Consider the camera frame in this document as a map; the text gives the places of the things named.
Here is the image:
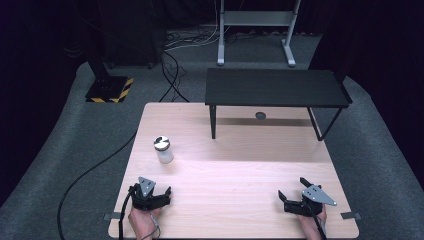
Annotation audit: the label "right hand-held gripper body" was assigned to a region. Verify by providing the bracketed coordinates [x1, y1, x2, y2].
[283, 184, 337, 218]

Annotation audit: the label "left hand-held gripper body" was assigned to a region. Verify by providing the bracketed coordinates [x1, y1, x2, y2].
[131, 176, 172, 212]

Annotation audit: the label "white jar with silver lid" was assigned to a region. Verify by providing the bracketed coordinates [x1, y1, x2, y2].
[153, 135, 175, 165]

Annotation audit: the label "black metal shelf rack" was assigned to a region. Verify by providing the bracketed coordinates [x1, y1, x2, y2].
[204, 67, 353, 142]

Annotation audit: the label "person's left hand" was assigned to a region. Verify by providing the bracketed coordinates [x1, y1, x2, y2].
[127, 205, 163, 240]

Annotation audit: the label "person's right hand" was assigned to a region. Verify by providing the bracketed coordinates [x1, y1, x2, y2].
[297, 213, 328, 240]

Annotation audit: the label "black yellow striped stand base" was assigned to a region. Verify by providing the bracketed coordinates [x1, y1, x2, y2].
[84, 75, 135, 104]

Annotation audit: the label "dark curtain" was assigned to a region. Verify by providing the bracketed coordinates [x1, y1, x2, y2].
[0, 0, 88, 208]
[308, 0, 424, 191]

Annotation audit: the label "black cabinet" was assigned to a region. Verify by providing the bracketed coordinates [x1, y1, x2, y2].
[99, 0, 168, 69]

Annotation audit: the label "white metal stand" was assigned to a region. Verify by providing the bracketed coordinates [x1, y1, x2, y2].
[216, 0, 303, 68]

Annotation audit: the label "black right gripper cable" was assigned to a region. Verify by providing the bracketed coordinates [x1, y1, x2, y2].
[308, 203, 328, 240]

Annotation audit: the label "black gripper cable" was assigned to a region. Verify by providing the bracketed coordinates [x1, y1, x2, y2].
[117, 185, 136, 240]
[308, 203, 328, 240]

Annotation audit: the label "thin grey wire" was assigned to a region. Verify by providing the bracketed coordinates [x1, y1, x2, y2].
[141, 211, 162, 240]

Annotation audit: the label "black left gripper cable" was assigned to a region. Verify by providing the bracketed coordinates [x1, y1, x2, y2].
[117, 185, 136, 240]

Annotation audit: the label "thick black floor cable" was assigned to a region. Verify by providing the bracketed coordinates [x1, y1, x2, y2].
[56, 130, 138, 240]

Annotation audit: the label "black floor cables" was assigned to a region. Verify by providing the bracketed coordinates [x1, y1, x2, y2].
[159, 49, 191, 104]

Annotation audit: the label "black stand post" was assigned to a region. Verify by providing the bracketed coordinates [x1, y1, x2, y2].
[74, 0, 113, 81]

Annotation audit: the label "white floor cables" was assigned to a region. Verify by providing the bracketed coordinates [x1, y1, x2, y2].
[164, 23, 231, 53]

